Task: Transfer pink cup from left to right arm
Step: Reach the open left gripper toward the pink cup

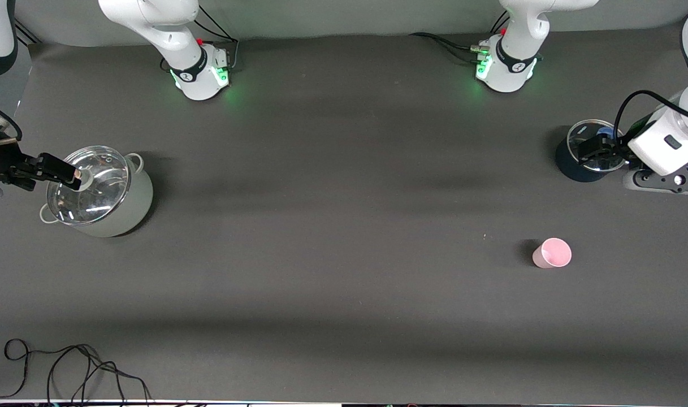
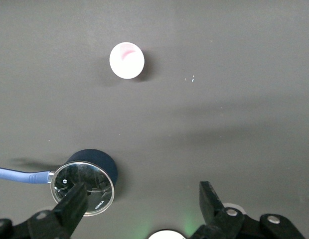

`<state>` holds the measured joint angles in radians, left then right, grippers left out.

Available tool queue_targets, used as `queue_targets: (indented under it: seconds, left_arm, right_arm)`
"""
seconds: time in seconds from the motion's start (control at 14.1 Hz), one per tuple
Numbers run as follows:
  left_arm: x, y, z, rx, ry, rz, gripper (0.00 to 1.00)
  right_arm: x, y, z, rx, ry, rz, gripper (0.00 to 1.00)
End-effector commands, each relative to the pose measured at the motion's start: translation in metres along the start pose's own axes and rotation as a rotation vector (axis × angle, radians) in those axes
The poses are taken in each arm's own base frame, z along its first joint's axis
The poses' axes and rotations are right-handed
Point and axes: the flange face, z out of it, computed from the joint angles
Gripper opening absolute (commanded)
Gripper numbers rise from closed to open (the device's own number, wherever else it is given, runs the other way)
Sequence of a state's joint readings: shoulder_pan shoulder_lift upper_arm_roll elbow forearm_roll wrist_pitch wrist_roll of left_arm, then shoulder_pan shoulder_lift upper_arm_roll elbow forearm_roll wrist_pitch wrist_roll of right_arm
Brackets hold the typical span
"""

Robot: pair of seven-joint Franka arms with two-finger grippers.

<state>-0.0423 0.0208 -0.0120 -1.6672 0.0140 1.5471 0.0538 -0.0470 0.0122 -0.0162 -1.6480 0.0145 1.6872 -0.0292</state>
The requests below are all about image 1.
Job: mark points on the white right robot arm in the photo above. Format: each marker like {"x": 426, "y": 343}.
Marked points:
{"x": 168, "y": 34}

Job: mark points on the large glass pot lid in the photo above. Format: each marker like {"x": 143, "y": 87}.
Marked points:
{"x": 98, "y": 198}

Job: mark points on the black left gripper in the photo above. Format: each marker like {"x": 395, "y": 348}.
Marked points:
{"x": 605, "y": 148}

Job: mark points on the pale green cooking pot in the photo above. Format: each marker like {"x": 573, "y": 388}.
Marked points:
{"x": 134, "y": 209}

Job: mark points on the dark grey table mat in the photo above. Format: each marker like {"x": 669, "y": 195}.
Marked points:
{"x": 344, "y": 254}

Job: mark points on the pink plastic cup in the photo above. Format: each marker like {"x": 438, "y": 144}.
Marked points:
{"x": 553, "y": 253}

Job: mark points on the dark metal frame rail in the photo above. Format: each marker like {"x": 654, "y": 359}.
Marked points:
{"x": 27, "y": 33}

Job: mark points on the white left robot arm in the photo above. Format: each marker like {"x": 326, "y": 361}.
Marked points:
{"x": 510, "y": 73}

